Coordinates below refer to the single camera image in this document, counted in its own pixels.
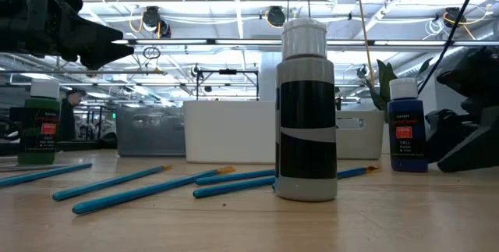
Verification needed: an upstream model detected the green paint bottle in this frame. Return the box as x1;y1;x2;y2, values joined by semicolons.
17;79;62;166

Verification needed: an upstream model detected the yellow hanging cable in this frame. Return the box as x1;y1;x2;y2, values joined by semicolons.
353;0;376;87

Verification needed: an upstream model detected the black metal rack frame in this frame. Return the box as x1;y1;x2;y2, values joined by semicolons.
196;68;260;101

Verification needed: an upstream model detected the long ceiling rail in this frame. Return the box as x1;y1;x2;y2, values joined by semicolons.
112;37;499;48

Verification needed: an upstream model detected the white plastic bin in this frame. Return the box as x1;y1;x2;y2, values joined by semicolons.
182;100;277;165

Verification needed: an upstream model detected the light grey plastic bin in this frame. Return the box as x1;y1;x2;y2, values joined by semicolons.
334;110;387;161

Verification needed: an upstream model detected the grey paint bottle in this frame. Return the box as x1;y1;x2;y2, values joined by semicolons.
274;17;338;202

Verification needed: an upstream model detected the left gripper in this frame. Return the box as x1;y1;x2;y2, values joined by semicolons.
23;0;136;70

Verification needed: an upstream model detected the green plant in white pot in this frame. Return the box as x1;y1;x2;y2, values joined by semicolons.
355;58;434;112

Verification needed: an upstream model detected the blue paint bottle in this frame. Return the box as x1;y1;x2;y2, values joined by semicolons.
387;77;429;173

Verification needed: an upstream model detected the person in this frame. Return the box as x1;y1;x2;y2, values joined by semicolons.
60;87;87;142

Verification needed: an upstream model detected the black ceiling cable reel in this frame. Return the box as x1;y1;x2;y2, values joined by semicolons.
141;5;172;39
266;5;287;28
443;6;468;27

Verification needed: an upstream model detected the thin black diagonal cable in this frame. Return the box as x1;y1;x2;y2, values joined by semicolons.
416;0;488;96

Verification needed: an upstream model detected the white pillar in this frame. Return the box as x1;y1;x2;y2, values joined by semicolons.
259;51;283;102

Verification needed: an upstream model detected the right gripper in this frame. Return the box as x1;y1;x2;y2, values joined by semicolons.
425;47;499;173

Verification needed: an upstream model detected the dark grey plastic bin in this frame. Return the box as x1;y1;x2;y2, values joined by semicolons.
115;106;186;158

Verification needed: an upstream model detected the black metal table frame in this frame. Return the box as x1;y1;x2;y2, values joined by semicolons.
0;139;118;158

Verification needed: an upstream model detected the short ceiling rail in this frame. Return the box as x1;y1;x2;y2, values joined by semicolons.
0;68;168;76

